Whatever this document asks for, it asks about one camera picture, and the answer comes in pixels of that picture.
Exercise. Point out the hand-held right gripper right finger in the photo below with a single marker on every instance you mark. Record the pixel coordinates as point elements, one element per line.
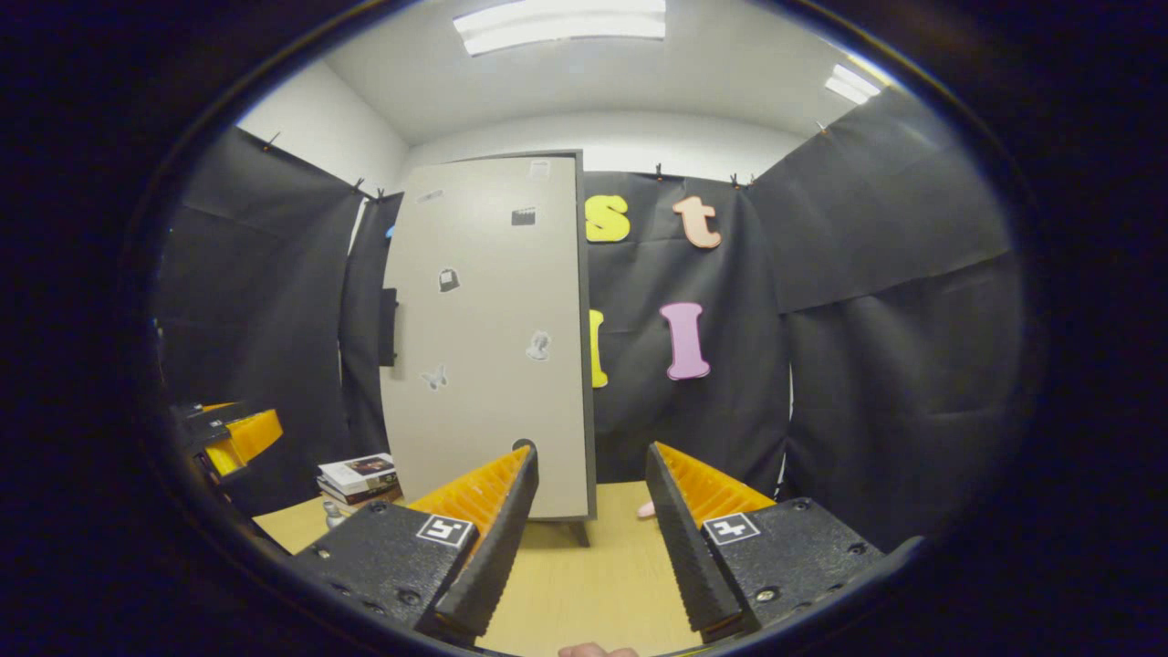
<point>689,557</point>

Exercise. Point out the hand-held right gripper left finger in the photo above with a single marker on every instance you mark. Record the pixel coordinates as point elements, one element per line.
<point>497,547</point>

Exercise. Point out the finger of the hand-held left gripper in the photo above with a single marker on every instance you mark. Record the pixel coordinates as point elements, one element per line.
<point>251,429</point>
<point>224,459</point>

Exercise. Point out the beige cabinet door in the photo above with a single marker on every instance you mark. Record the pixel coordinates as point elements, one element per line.
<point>493,411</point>

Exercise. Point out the dark grey cabinet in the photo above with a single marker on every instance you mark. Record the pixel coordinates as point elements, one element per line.
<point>589,438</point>

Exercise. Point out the pink and green plush toy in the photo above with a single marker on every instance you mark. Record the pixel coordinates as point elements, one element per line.
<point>646,509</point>

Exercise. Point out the white covered book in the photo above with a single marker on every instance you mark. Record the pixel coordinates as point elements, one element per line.
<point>356,470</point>

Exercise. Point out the brown covered book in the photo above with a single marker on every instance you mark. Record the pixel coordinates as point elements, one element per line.
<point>374,497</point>

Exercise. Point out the black backdrop cloth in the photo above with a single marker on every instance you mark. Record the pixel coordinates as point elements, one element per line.
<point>867,383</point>

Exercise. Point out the small ceiling light panel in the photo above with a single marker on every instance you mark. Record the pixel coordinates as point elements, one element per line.
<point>853,84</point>

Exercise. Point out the large ceiling light panel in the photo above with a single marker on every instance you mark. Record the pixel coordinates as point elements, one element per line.
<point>561,26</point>

